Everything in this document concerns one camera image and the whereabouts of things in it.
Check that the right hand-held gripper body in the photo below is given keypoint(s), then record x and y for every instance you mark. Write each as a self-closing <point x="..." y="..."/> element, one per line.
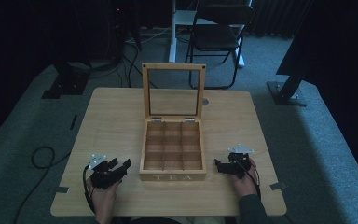
<point x="236" y="165"/>

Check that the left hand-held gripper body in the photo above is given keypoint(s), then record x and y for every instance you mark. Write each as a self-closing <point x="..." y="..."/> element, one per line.
<point x="105" y="179"/>

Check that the wooden compartment box with window lid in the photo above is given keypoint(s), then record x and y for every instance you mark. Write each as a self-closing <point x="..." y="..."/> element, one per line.
<point x="173" y="176"/>

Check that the person's left hand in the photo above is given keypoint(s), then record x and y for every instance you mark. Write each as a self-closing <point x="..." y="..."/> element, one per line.
<point x="104" y="199"/>

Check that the person's right hand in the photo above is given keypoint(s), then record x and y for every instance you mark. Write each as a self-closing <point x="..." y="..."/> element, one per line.
<point x="245" y="185"/>

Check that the grey tape piece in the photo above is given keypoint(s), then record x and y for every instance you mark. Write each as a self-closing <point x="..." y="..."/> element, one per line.
<point x="278" y="186"/>
<point x="59" y="189"/>

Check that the black tape strip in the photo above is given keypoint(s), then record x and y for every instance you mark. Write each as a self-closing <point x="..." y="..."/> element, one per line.
<point x="73" y="122"/>

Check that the small round metal disc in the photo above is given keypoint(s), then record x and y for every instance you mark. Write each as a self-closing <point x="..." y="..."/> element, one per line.
<point x="205" y="101"/>

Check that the slanted black stand with base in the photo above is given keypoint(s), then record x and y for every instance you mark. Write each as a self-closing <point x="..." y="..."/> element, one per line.
<point x="287" y="90"/>

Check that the black folding chair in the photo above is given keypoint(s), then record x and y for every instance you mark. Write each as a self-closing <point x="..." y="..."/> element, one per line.
<point x="214" y="36"/>
<point x="174" y="37"/>

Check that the dark equipment rack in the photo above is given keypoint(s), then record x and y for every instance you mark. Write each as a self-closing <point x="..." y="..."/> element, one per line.
<point x="122" y="28"/>

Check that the black stand with base plate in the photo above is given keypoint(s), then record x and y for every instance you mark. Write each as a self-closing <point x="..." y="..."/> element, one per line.
<point x="68" y="82"/>

